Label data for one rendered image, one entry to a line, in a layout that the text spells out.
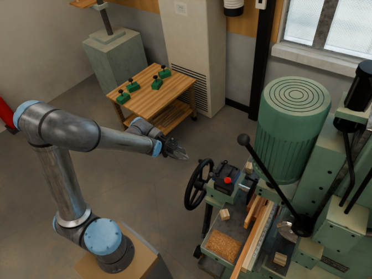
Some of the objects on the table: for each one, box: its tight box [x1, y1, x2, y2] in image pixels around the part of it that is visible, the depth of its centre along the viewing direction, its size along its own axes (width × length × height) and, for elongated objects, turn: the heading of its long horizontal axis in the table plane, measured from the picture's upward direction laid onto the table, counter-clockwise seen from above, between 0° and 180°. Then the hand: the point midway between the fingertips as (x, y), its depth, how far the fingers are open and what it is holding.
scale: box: [252, 203, 278, 258], centre depth 106 cm, size 50×1×1 cm, turn 154°
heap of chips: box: [204, 229, 242, 263], centre depth 102 cm, size 8×12×3 cm
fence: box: [246, 203, 278, 275], centre depth 108 cm, size 60×2×6 cm, turn 154°
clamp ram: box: [237, 178, 259, 205], centre depth 113 cm, size 9×8×9 cm
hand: (186, 158), depth 146 cm, fingers closed
